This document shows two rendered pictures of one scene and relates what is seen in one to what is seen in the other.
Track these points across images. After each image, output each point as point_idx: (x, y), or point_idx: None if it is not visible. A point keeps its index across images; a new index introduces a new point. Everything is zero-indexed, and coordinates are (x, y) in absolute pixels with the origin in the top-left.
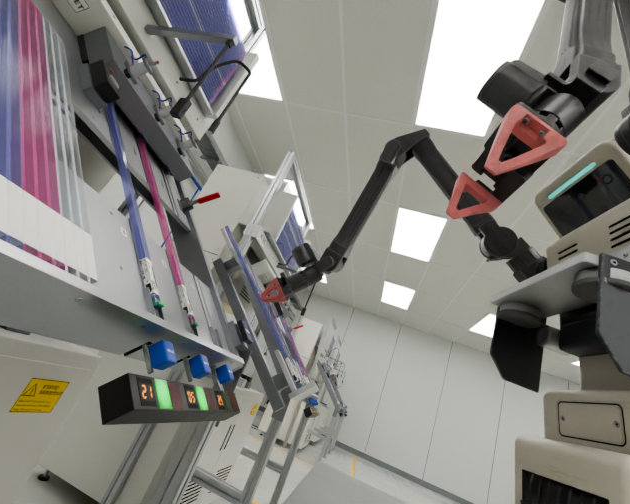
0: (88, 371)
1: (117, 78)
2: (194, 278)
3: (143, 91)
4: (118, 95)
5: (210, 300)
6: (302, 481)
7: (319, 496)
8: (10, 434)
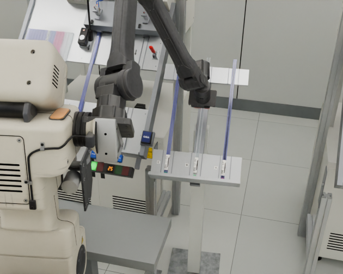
0: (158, 144)
1: (91, 26)
2: (127, 110)
3: (112, 10)
4: (83, 43)
5: (142, 118)
6: (103, 206)
7: (90, 210)
8: (141, 163)
